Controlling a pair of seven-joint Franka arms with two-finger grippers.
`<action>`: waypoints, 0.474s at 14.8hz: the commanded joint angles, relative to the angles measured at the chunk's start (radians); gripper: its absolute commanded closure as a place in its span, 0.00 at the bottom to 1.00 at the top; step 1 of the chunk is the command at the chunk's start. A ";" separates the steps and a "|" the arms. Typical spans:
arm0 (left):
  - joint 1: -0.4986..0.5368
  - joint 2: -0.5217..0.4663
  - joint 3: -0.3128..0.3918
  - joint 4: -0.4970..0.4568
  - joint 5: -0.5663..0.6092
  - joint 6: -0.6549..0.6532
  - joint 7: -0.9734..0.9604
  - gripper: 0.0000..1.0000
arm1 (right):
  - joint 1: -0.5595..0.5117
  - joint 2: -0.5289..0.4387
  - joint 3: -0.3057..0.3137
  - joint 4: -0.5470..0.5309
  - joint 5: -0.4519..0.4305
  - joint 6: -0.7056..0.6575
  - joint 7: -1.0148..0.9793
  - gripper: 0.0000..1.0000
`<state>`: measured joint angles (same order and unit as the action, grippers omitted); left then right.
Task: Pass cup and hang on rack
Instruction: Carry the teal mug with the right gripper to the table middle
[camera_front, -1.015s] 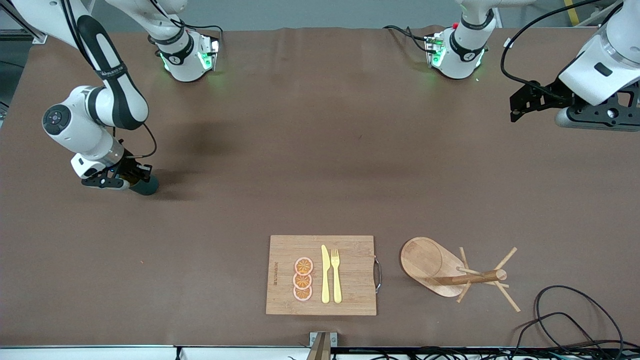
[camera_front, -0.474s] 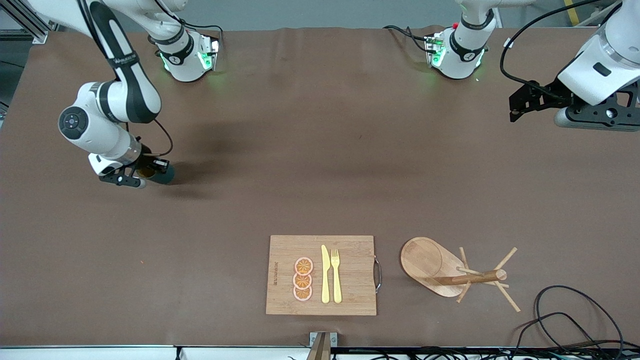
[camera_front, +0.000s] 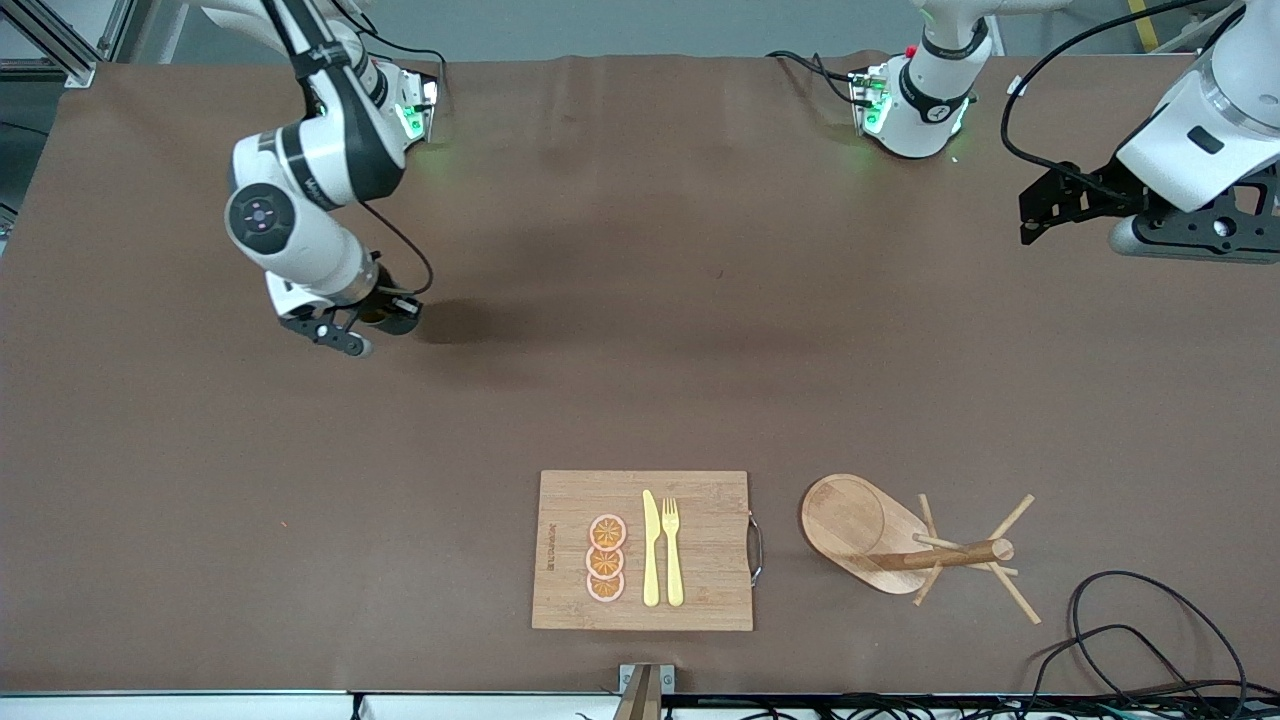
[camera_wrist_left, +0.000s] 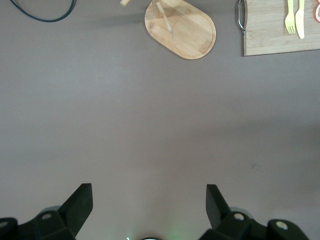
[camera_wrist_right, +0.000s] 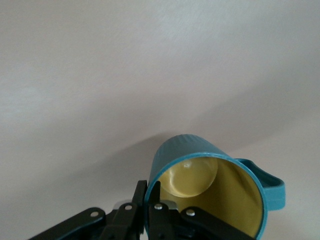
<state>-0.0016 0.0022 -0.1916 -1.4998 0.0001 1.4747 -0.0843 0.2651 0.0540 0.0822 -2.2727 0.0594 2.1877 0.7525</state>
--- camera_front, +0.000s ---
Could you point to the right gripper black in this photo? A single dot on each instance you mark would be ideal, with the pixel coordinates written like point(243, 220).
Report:
point(381, 310)

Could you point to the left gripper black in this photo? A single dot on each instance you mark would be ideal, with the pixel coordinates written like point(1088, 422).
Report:
point(1106, 188)

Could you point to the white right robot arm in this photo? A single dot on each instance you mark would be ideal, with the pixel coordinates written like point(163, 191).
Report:
point(300, 240)

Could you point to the wooden mug rack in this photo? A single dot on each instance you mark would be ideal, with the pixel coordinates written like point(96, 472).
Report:
point(850, 520)

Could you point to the white paper scrap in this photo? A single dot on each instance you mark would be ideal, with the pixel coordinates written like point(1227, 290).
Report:
point(1015, 88)

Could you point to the brown table cover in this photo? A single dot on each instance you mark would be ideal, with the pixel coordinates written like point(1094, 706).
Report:
point(500, 420)

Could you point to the toy orange slice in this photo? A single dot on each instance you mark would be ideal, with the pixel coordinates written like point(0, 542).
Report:
point(605, 588)
point(607, 531)
point(604, 563)

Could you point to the yellow plastic knife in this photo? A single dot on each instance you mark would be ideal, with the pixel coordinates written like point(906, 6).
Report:
point(651, 560)

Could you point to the yellow plastic fork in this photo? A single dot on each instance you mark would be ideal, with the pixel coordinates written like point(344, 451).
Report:
point(673, 570)

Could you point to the bamboo cutting board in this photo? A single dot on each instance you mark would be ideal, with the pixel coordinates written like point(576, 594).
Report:
point(700, 540)

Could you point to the aluminium frame profile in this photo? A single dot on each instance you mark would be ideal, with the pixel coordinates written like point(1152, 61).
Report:
point(60, 55)

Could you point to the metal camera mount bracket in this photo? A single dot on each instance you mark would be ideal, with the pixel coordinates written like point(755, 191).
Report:
point(645, 690)

